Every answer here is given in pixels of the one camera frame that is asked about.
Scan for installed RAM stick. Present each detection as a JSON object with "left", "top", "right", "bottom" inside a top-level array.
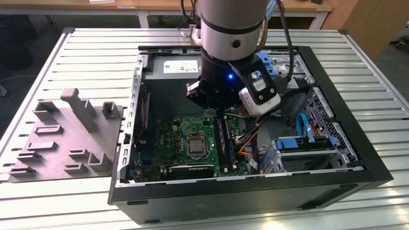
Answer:
[
  {"left": 225, "top": 117, "right": 239, "bottom": 168},
  {"left": 217, "top": 118, "right": 228, "bottom": 170}
]

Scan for grey power supply unit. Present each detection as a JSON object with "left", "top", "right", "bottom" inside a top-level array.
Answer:
[{"left": 142, "top": 55, "right": 205, "bottom": 115}]

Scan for blue drive cage latch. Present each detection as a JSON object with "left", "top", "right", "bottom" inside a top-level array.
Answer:
[{"left": 255, "top": 51, "right": 279, "bottom": 75}]

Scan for black case fan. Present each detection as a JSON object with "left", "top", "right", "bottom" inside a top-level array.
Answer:
[{"left": 139, "top": 82, "right": 155, "bottom": 147}]

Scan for green motherboard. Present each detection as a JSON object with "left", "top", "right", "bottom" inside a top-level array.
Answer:
[{"left": 132, "top": 112, "right": 253, "bottom": 183}]

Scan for metal optical drive cage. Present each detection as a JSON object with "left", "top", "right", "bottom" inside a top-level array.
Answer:
[{"left": 255, "top": 51, "right": 316, "bottom": 104}]

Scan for silver CPU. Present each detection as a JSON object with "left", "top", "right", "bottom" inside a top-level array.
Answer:
[{"left": 187, "top": 138, "right": 208, "bottom": 154}]

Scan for black CPU socket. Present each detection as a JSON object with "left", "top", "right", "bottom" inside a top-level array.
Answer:
[{"left": 184, "top": 133, "right": 212, "bottom": 161}]

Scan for hard disk in blue carrier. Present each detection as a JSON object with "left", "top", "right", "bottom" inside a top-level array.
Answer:
[{"left": 275, "top": 136, "right": 339, "bottom": 151}]

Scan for empty blue disk carrier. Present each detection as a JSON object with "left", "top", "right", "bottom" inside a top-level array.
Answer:
[{"left": 260, "top": 148, "right": 281, "bottom": 174}]

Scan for black graphics card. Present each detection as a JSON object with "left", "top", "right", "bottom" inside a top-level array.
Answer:
[{"left": 168, "top": 164, "right": 216, "bottom": 179}]

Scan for wooden desk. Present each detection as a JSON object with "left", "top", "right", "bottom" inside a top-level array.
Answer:
[{"left": 0, "top": 0, "right": 333, "bottom": 30}]

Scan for metal disk bay cage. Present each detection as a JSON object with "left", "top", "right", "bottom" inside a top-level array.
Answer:
[{"left": 271, "top": 135, "right": 356, "bottom": 173}]

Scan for grey parts rack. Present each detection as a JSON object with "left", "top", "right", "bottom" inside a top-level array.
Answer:
[{"left": 0, "top": 87, "right": 128, "bottom": 184}]

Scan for black PC case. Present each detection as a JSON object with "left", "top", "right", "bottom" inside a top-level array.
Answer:
[{"left": 107, "top": 45, "right": 395, "bottom": 225}]

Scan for wooden cabinet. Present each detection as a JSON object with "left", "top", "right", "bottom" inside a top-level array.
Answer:
[{"left": 323, "top": 0, "right": 409, "bottom": 60}]

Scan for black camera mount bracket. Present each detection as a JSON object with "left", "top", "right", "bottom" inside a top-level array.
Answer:
[{"left": 228, "top": 54, "right": 279, "bottom": 105}]

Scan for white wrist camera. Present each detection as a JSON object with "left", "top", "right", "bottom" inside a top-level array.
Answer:
[{"left": 239, "top": 86, "right": 283, "bottom": 117}]

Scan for black cable bundle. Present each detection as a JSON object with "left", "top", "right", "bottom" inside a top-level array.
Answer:
[{"left": 237, "top": 87, "right": 313, "bottom": 142}]

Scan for red twisted fan wire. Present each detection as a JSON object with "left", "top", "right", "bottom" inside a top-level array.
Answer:
[{"left": 134, "top": 93, "right": 148, "bottom": 148}]

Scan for camera cable on arm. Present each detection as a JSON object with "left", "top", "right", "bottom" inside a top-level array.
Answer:
[{"left": 275, "top": 0, "right": 297, "bottom": 93}]

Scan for orange wires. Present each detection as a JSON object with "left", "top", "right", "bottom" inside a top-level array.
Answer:
[{"left": 239, "top": 140, "right": 257, "bottom": 157}]

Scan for blue data cable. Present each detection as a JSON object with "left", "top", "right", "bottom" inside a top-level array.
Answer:
[{"left": 297, "top": 112, "right": 317, "bottom": 143}]

